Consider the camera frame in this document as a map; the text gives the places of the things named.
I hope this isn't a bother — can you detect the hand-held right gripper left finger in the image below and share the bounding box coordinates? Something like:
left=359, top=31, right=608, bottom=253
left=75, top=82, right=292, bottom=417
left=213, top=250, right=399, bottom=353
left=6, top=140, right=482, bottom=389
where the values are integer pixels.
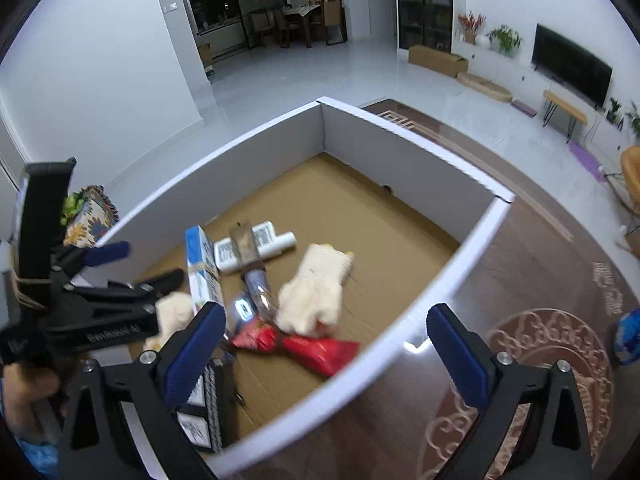
left=60, top=302, right=228, bottom=480

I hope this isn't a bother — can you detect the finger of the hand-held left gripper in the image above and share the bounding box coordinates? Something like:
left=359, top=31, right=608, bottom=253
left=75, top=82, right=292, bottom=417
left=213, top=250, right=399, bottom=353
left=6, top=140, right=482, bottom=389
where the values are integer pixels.
left=64, top=240, right=132, bottom=275
left=72, top=267, right=187, bottom=306

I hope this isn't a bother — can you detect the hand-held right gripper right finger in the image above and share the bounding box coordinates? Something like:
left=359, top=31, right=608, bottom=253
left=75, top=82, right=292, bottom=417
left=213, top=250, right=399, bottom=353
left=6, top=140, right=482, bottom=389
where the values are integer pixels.
left=426, top=302, right=593, bottom=480

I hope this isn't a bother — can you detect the cream knitted glove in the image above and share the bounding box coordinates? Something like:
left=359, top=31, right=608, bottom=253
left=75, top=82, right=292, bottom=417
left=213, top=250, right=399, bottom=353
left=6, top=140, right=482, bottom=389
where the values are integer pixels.
left=144, top=292, right=197, bottom=352
left=275, top=243, right=357, bottom=337

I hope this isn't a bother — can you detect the blue and white carton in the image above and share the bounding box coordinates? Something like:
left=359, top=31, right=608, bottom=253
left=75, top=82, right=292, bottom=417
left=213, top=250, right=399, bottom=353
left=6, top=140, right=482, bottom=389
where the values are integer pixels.
left=183, top=225, right=226, bottom=312

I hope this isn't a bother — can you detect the black box with white pictures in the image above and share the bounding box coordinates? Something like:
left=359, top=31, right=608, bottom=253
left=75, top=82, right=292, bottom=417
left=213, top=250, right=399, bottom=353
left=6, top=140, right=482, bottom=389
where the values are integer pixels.
left=174, top=359, right=242, bottom=454

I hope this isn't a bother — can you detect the red snack packet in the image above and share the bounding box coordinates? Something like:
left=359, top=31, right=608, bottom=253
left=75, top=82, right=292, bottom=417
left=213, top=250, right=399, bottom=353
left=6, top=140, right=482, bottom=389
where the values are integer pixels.
left=281, top=335, right=362, bottom=379
left=231, top=322, right=279, bottom=354

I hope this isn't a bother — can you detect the shiny foil packet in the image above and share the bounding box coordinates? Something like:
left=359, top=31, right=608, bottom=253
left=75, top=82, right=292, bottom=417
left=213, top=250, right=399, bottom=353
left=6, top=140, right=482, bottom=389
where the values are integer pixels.
left=231, top=296, right=257, bottom=322

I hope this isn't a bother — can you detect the brown tube with clear cap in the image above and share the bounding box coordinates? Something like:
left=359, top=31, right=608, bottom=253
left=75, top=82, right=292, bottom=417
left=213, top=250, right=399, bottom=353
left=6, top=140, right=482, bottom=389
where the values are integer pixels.
left=228, top=222, right=277, bottom=322

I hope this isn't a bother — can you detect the white plastic bottle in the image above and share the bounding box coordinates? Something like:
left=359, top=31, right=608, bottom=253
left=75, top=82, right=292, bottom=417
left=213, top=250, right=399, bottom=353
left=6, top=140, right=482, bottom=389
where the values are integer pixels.
left=214, top=221, right=297, bottom=275

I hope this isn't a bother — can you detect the white cardboard box container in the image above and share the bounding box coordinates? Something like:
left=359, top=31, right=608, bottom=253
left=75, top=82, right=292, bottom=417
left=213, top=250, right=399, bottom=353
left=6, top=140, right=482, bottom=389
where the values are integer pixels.
left=75, top=96, right=516, bottom=478

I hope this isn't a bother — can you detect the person's left hand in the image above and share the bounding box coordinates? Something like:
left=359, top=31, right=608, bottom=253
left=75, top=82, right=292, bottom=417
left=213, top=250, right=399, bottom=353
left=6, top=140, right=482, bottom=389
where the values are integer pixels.
left=0, top=360, right=64, bottom=436

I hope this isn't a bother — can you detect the patterned fringed cushion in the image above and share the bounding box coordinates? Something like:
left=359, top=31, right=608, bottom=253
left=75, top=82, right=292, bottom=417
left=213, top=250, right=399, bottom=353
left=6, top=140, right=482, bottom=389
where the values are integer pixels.
left=61, top=184, right=120, bottom=249

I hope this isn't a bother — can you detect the large blue patterned bottle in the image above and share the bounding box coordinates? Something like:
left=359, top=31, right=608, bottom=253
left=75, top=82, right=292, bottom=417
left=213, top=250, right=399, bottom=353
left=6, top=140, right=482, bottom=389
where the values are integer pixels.
left=614, top=307, right=640, bottom=367

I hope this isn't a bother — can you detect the person's blue clothing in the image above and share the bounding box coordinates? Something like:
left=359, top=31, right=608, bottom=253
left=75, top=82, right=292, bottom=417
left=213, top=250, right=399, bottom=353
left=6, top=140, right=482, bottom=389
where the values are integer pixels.
left=14, top=432, right=59, bottom=479

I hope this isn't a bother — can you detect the purple floor mat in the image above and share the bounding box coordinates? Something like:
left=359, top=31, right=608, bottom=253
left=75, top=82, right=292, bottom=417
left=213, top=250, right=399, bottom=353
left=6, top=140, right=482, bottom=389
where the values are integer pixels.
left=567, top=140, right=607, bottom=182

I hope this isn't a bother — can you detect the yellow lounge chair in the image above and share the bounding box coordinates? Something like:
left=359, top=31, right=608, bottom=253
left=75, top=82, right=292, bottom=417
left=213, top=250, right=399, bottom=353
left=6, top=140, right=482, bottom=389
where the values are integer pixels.
left=619, top=144, right=640, bottom=202

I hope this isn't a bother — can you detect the round beige floor cushion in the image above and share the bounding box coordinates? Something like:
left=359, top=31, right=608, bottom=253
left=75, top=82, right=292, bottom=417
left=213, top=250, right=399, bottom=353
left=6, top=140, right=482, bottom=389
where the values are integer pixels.
left=457, top=72, right=514, bottom=104

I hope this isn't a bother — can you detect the dark window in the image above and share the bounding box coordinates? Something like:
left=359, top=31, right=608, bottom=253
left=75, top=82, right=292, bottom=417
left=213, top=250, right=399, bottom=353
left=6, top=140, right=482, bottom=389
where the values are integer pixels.
left=182, top=0, right=251, bottom=57

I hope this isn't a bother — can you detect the wooden bench with metal legs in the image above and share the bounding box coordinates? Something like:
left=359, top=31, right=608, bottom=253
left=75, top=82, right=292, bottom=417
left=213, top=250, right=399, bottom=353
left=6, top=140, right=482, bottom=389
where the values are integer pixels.
left=542, top=90, right=589, bottom=137

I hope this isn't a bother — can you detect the dark wooden dining chair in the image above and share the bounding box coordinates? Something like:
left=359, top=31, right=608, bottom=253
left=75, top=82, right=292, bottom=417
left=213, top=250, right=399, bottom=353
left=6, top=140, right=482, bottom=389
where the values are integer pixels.
left=272, top=7, right=301, bottom=50

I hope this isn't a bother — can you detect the white television cabinet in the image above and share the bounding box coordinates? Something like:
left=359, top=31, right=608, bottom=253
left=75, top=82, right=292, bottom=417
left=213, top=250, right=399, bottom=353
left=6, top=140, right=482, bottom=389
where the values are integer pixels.
left=452, top=40, right=640, bottom=152

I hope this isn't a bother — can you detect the brown cardboard box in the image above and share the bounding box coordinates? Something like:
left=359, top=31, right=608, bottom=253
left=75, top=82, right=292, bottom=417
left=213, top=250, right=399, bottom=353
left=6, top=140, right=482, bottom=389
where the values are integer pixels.
left=407, top=44, right=470, bottom=79

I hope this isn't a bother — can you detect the dining table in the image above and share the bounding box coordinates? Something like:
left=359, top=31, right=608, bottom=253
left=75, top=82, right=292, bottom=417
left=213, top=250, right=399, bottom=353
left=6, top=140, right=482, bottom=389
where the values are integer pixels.
left=282, top=3, right=324, bottom=47

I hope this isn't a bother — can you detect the black flat television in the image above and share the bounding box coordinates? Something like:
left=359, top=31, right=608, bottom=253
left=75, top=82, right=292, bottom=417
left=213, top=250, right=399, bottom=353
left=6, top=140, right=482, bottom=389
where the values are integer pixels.
left=530, top=23, right=614, bottom=109

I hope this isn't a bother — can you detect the tan backed dining chair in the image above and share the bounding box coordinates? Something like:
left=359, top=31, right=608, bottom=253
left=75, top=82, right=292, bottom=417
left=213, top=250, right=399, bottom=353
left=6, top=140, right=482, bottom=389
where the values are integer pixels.
left=319, top=0, right=349, bottom=47

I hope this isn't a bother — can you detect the green potted plant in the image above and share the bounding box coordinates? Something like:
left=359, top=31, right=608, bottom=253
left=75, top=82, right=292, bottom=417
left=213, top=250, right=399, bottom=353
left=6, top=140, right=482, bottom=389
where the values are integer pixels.
left=487, top=24, right=524, bottom=56

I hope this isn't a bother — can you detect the red flower bouquet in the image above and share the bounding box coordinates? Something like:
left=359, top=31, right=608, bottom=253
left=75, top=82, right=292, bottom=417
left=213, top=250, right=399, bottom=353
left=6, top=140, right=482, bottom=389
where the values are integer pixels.
left=457, top=11, right=486, bottom=45

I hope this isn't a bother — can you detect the dark glass display cabinet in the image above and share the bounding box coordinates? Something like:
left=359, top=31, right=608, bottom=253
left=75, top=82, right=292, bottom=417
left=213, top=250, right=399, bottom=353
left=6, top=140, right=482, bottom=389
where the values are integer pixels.
left=394, top=0, right=456, bottom=54

